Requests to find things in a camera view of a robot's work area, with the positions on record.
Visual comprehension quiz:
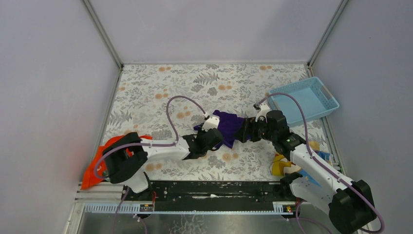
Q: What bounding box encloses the purple towel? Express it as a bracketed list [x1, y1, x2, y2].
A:
[212, 110, 251, 149]

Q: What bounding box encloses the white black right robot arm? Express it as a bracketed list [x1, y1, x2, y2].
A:
[236, 110, 378, 234]

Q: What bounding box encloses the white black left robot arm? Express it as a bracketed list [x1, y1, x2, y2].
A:
[98, 128, 223, 193]

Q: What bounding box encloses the light blue plastic basket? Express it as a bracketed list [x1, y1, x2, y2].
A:
[267, 77, 339, 127]

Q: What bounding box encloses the floral patterned table mat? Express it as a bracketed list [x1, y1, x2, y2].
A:
[102, 64, 308, 181]

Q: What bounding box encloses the orange towel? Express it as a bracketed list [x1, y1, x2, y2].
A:
[80, 135, 153, 191]

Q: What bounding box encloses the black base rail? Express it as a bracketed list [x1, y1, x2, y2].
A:
[126, 180, 299, 209]

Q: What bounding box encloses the white slotted cable duct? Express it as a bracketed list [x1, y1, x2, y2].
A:
[84, 202, 295, 215]

